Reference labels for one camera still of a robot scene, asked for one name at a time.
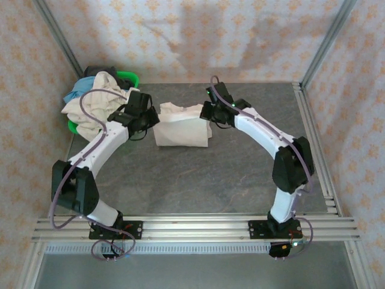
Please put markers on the white t-shirt with black print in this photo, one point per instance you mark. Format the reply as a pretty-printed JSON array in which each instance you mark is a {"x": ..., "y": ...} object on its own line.
[{"x": 180, "y": 132}]

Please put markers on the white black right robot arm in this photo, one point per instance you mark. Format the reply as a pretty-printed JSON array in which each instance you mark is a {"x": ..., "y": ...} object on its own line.
[{"x": 261, "y": 129}]

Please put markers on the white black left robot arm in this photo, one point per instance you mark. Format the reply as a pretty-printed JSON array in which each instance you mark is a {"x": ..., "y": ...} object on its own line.
[{"x": 102, "y": 144}]

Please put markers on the green laundry basket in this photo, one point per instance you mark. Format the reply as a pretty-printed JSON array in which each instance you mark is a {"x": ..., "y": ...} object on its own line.
[{"x": 132, "y": 77}]

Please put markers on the cream crumpled t-shirt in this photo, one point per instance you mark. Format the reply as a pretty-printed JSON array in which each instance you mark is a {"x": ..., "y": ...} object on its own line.
[{"x": 90, "y": 111}]

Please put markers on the light blue crumpled t-shirt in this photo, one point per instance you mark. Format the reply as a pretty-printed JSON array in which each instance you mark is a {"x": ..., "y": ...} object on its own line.
[{"x": 81, "y": 87}]

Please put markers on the dark grey crumpled t-shirt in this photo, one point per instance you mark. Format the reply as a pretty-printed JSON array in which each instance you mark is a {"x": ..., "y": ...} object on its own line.
[{"x": 91, "y": 71}]

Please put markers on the black controller box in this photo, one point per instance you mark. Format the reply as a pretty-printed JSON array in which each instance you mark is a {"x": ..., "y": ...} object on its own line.
[{"x": 278, "y": 250}]

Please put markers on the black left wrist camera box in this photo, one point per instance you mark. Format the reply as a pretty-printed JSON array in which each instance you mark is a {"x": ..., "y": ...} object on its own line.
[{"x": 138, "y": 100}]

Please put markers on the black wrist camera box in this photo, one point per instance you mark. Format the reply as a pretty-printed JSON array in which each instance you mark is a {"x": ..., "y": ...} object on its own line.
[
  {"x": 138, "y": 100},
  {"x": 221, "y": 93}
]

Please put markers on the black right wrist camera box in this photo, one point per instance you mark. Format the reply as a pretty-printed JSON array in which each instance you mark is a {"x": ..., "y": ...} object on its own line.
[{"x": 221, "y": 93}]

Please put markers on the aluminium side rail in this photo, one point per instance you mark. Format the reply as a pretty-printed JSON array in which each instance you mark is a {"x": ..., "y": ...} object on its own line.
[{"x": 303, "y": 102}]

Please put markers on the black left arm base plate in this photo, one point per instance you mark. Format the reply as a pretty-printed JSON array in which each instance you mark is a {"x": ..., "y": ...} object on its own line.
[{"x": 135, "y": 230}]

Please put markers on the aluminium frame post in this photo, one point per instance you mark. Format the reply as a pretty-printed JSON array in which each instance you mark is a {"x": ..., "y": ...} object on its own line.
[
  {"x": 57, "y": 36},
  {"x": 328, "y": 39}
]

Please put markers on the aluminium mounting rail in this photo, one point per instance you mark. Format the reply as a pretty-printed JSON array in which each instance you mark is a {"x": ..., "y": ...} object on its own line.
[{"x": 192, "y": 230}]

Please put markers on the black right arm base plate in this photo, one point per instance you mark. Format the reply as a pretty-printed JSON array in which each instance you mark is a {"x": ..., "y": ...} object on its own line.
[{"x": 255, "y": 230}]

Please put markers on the aluminium frame leg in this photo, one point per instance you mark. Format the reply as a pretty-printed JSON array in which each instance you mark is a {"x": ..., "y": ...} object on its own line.
[
  {"x": 31, "y": 268},
  {"x": 359, "y": 268}
]

